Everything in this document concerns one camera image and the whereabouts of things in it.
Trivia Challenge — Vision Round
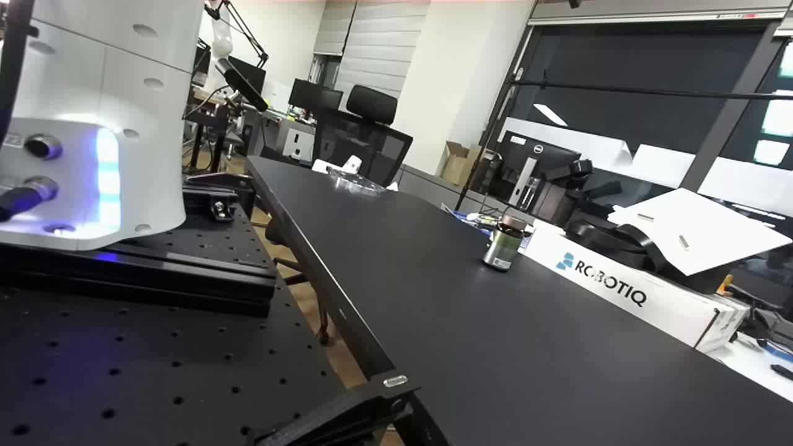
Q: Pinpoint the black office chair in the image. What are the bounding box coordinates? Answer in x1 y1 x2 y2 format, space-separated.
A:
311 82 415 189

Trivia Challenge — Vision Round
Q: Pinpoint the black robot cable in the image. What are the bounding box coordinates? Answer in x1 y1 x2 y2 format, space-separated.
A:
0 0 36 145

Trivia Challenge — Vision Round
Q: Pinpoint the black horizontal rod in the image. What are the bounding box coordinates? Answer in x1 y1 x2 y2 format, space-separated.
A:
509 78 793 105

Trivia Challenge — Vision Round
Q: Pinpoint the black metal frame equipment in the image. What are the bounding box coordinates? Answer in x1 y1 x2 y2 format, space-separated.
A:
0 207 366 446

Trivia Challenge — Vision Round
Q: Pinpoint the black equipment stack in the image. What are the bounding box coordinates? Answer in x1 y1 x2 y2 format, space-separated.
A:
492 131 595 218

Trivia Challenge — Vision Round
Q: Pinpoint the white Robotiq cardboard box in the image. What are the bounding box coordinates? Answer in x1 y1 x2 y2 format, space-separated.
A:
519 222 750 349

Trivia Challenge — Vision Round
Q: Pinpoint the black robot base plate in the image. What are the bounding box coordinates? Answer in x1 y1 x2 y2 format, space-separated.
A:
0 208 279 317

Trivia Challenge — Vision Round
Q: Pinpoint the black clamp block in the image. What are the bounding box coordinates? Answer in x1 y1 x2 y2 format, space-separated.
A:
181 183 258 227

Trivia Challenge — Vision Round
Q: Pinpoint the white cardboard sheet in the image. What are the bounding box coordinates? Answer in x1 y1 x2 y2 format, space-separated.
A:
607 187 793 281

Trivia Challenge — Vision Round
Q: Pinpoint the white small cabinet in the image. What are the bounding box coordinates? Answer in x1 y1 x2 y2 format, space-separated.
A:
279 119 320 165

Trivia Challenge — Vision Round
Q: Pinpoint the black computer monitor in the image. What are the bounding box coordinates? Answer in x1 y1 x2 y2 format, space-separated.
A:
226 56 267 99
288 78 343 118

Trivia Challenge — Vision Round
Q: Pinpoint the small green label bottle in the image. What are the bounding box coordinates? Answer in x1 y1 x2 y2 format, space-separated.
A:
480 215 524 272

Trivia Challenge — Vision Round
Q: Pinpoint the clear shiny plastic sheet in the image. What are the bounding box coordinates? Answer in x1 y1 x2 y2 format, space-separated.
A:
310 155 392 198

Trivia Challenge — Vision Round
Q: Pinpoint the brown cardboard box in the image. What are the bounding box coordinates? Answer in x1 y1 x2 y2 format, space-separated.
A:
436 140 483 189

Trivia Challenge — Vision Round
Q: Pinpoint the black bag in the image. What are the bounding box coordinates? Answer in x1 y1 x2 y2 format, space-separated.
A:
564 208 689 281

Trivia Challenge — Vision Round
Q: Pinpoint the black cable connector plug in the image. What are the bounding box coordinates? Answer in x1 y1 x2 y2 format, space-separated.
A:
0 176 62 223

